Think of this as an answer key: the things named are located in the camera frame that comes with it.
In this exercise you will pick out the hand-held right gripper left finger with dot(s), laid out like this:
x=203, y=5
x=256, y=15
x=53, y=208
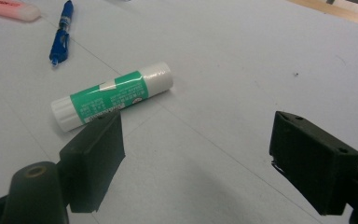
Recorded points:
x=93, y=161

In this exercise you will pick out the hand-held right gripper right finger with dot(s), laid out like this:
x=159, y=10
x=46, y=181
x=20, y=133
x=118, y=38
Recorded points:
x=313, y=168

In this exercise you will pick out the green and white glue stick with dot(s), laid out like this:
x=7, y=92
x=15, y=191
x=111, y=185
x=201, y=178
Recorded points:
x=112, y=95

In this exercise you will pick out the blue pen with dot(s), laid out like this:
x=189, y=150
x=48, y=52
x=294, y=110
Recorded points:
x=60, y=40

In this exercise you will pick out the orange highlighter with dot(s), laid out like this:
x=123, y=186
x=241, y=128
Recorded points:
x=9, y=9

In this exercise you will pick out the wooden table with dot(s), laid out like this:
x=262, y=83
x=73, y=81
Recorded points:
x=338, y=13

